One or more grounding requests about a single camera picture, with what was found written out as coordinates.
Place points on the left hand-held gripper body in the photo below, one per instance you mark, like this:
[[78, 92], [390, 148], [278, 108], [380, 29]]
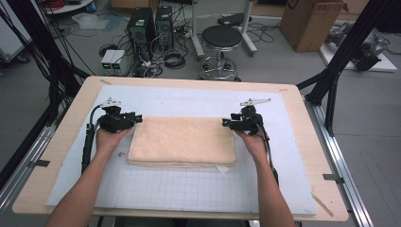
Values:
[[113, 121]]

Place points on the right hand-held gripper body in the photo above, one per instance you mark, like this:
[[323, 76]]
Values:
[[250, 123]]

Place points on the cream towel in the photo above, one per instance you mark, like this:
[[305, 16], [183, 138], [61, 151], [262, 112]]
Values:
[[183, 140]]

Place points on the person's left hand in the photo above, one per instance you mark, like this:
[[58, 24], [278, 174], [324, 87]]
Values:
[[110, 142]]

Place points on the person's right hand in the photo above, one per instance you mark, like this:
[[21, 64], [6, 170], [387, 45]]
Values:
[[253, 146]]

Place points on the white foam mat with grid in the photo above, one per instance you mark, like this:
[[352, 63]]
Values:
[[189, 101]]

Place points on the white power supply unit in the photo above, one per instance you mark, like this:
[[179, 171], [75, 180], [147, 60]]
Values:
[[107, 61], [118, 61]]

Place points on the black round stool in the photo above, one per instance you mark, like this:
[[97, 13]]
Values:
[[221, 36]]

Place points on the grey tape piece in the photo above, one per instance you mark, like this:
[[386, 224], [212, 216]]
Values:
[[41, 163], [332, 178]]

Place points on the wide black computer tower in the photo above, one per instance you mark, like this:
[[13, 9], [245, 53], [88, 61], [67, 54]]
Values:
[[140, 30]]

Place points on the white desk leg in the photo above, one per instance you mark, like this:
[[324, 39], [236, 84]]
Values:
[[247, 31], [197, 38]]

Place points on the narrow black computer tower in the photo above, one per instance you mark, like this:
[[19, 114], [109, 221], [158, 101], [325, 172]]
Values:
[[164, 26]]

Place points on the flat black case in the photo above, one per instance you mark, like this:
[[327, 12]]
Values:
[[233, 19]]

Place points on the clear plastic bag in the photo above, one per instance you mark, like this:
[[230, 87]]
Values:
[[90, 21]]

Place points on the thin wooden stick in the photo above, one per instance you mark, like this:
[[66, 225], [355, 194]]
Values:
[[322, 204]]

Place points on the large cardboard box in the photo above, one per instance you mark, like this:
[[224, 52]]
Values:
[[310, 25]]

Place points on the white round table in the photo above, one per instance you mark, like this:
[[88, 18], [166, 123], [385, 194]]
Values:
[[74, 6]]

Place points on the white board with robot parts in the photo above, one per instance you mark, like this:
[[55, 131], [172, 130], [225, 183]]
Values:
[[386, 64]]

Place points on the aluminium rail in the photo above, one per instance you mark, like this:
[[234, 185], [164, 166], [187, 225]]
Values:
[[340, 157], [22, 170]]

